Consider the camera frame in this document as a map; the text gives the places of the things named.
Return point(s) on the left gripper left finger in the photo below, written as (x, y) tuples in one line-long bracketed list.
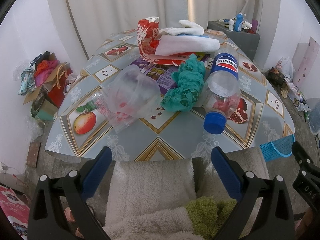
[(47, 219)]

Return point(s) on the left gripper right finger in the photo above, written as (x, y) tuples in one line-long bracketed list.
[(275, 217)]

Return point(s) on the clear plastic Pepsi bottle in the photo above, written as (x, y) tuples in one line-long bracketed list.
[(221, 91)]

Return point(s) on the clear plastic zip bag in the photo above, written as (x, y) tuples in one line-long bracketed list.
[(130, 96)]

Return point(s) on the teal plastic bag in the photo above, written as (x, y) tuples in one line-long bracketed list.
[(190, 81)]

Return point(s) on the purple snack wrapper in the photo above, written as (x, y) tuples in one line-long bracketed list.
[(161, 73)]

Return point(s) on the white cloth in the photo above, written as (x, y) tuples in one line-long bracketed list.
[(188, 28)]

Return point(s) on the white foam sheet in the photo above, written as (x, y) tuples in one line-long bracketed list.
[(170, 45)]

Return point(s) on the red printed snack bag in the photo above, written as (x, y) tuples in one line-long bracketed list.
[(148, 40)]

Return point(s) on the blue plastic trash basket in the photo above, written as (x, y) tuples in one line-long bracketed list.
[(281, 148)]

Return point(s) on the pink floral bag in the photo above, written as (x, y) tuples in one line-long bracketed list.
[(16, 211)]

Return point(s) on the brick on floor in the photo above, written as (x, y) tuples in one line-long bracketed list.
[(33, 153)]

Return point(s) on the green fleece cuff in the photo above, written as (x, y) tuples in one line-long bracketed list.
[(208, 215)]

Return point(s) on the fruit pattern tablecloth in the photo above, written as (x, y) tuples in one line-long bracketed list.
[(80, 131)]

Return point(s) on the white fleece robe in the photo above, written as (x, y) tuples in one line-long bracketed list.
[(147, 199)]

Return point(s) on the dark brown box on floor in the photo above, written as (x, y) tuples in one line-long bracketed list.
[(275, 77)]

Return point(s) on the white plastic shopping bag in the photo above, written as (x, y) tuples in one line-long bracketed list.
[(285, 66)]

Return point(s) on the pink patterned rolled sheet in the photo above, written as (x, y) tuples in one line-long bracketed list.
[(303, 60)]

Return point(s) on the pile of bags and boxes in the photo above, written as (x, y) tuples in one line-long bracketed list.
[(43, 85)]

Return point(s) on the dark grey cabinet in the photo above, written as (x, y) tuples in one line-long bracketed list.
[(247, 42)]

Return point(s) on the purple box on cabinet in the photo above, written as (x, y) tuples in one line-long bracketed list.
[(254, 26)]

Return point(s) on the small white bottle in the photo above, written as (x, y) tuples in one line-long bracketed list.
[(231, 25)]

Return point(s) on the blue lotion bottle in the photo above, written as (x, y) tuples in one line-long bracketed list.
[(238, 22)]

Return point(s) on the white curtain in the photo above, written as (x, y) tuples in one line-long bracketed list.
[(82, 25)]

